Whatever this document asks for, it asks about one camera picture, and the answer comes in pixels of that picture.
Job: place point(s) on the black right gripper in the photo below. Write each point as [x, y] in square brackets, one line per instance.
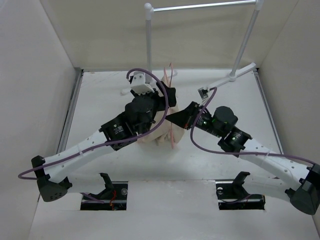
[186, 116]

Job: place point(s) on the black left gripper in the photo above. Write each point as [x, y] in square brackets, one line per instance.
[154, 94]

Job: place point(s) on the beige cargo trousers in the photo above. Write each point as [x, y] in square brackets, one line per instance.
[167, 132]

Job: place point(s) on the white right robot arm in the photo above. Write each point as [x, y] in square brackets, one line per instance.
[290, 181]

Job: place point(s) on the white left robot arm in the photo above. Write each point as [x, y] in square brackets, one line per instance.
[52, 172]

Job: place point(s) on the white clothes rack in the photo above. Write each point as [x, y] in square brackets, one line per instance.
[192, 35]

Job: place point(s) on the aluminium right table rail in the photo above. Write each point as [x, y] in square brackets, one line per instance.
[267, 108]

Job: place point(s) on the aluminium table rail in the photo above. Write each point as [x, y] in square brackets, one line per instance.
[70, 110]
[267, 108]

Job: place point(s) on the aluminium left table rail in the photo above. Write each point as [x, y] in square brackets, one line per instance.
[70, 110]

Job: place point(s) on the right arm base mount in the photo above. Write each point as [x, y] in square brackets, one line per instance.
[232, 198]

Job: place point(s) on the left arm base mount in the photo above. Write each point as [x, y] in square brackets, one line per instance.
[110, 199]

